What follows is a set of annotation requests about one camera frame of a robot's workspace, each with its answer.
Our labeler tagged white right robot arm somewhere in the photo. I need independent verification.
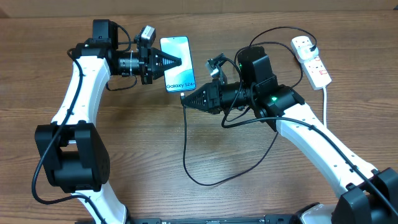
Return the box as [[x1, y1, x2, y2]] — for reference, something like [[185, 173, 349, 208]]
[[181, 46, 397, 224]]

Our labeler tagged Samsung Galaxy smartphone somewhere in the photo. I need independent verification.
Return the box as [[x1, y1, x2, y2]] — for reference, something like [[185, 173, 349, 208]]
[[160, 36, 196, 92]]

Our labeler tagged white power strip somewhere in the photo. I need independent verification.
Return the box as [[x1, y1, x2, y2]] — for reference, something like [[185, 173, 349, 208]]
[[290, 36, 331, 90]]

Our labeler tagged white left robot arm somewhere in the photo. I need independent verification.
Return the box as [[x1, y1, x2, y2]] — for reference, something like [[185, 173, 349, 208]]
[[34, 19, 182, 223]]

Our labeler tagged white charger plug adapter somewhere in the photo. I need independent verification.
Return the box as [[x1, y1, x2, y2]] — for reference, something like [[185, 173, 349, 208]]
[[295, 45, 319, 63]]

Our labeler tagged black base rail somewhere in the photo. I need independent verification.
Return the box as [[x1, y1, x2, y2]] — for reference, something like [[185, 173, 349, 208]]
[[127, 214, 294, 224]]

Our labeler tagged black USB charging cable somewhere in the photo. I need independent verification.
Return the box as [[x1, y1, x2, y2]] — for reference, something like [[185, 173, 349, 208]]
[[180, 26, 318, 187]]

